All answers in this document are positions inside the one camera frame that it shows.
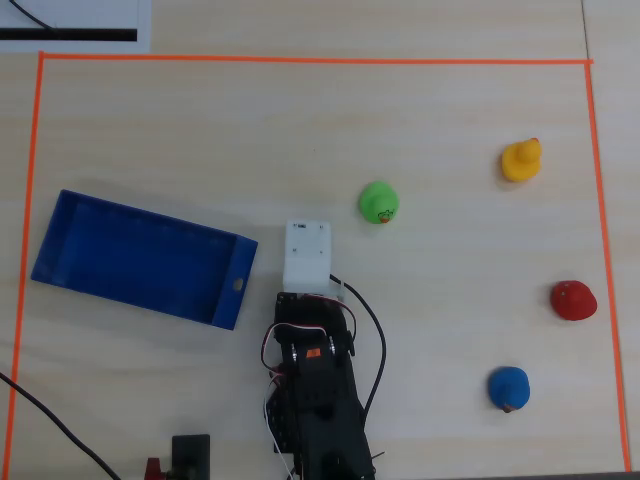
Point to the black camera stand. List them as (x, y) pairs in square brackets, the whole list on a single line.
[(190, 455)]

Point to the blue plastic box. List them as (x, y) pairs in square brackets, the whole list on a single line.
[(140, 260)]

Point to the white paper with black bar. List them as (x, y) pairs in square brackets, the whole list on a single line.
[(100, 15)]

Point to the green rubber duck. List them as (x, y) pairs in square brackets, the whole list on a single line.
[(375, 200)]

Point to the yellow rubber duck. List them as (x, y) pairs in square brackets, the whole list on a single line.
[(517, 162)]

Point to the red rubber duck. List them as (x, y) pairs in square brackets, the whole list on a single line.
[(572, 300)]

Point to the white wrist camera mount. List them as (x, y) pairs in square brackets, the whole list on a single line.
[(306, 250)]

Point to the blue rubber duck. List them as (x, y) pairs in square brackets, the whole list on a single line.
[(507, 387)]

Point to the red stand knob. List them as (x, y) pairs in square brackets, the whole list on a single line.
[(154, 470)]

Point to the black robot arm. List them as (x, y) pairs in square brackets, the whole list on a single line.
[(320, 400)]

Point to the orange tape strip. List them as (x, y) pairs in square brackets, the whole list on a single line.
[(31, 175), (300, 59), (606, 250)]

